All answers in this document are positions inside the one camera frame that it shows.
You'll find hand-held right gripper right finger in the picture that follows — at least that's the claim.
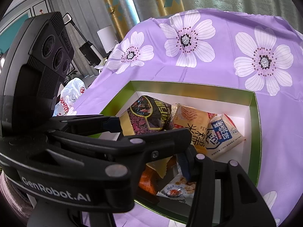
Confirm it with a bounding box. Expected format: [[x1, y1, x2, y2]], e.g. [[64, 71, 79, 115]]
[[177, 147, 276, 227]]

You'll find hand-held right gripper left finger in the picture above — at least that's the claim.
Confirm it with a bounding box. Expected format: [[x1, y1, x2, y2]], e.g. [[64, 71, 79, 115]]
[[26, 195, 83, 227]]

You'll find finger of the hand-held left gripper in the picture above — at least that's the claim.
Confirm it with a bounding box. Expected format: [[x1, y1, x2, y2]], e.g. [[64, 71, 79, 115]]
[[47, 127, 193, 169], [51, 114, 122, 133]]

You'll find white shrimp print snack packet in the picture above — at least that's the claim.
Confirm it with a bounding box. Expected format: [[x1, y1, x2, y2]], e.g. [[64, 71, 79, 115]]
[[156, 175, 197, 206]]

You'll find cream green snack packet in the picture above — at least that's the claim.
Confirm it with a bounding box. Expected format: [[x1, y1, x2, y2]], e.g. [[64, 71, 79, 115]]
[[145, 155, 177, 179]]

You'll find dark gold snack packet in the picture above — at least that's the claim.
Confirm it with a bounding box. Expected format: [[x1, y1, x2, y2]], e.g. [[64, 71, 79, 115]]
[[119, 95, 174, 137]]

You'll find orange tan snack packet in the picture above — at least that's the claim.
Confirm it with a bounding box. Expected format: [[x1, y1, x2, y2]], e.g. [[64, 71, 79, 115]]
[[174, 103, 218, 155]]

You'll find white blue snack packet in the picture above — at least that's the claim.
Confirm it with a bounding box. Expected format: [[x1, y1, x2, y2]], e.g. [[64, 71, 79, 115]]
[[206, 113, 245, 160]]

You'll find green cardboard box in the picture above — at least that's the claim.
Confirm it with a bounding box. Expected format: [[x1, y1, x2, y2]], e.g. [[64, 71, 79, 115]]
[[91, 80, 262, 225]]

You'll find person's left forearm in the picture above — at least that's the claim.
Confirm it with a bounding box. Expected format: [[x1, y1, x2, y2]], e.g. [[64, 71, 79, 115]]
[[0, 170, 36, 218]]

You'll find white plastic bag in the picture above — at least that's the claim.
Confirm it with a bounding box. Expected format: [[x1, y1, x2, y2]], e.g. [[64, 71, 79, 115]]
[[53, 77, 86, 117]]

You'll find potted plant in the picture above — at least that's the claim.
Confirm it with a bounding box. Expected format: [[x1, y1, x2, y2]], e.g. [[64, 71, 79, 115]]
[[66, 70, 79, 81]]

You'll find black upright vacuum cleaner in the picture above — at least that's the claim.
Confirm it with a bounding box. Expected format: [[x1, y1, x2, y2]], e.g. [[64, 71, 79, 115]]
[[62, 13, 101, 67]]

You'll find white cylindrical appliance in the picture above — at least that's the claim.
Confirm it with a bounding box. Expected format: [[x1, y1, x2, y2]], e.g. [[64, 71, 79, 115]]
[[97, 26, 117, 52]]

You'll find purple floral cloth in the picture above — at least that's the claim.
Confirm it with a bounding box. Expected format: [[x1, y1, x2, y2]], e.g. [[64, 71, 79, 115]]
[[71, 8, 303, 227]]

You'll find gold patterned curtain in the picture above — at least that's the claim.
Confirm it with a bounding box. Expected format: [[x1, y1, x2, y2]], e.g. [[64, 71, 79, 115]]
[[98, 0, 185, 25]]

